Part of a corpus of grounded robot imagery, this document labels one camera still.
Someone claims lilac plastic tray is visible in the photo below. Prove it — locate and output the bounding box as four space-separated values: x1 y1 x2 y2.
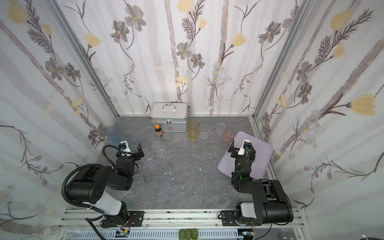
217 131 274 180

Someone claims blue plastic cup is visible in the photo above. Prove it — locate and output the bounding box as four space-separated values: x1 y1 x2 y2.
105 126 126 147

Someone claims pink drinking glass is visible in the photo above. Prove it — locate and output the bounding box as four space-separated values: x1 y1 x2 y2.
223 127 236 141

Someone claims amber drinking glass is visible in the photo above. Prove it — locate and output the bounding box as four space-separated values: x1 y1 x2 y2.
187 121 200 141

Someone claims clear tumbler glass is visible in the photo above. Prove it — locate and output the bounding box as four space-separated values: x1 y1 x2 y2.
153 141 167 158
142 149 155 168
147 133 161 145

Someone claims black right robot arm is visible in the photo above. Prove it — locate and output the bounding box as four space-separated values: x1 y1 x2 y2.
218 147 294 227

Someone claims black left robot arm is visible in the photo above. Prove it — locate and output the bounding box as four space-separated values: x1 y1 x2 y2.
61 142 145 229

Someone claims brown bottle orange cap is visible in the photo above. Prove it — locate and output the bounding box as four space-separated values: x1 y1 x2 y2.
155 124 163 137

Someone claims clear glass front left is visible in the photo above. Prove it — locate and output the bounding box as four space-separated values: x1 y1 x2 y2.
118 190 135 203

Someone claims frosted clear glass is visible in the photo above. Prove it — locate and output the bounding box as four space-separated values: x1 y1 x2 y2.
216 122 227 135

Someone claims silver metal first-aid case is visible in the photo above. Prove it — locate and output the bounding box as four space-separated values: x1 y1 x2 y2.
150 103 188 133

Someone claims small clear glass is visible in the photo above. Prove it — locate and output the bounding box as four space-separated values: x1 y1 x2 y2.
200 124 211 140

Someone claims green terminal block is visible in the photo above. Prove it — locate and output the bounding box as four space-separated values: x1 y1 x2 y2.
179 229 199 240

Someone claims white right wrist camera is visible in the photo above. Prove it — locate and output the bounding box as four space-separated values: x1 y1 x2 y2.
238 140 253 156

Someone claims clear glass near rail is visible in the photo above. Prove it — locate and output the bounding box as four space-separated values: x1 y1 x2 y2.
131 173 146 193

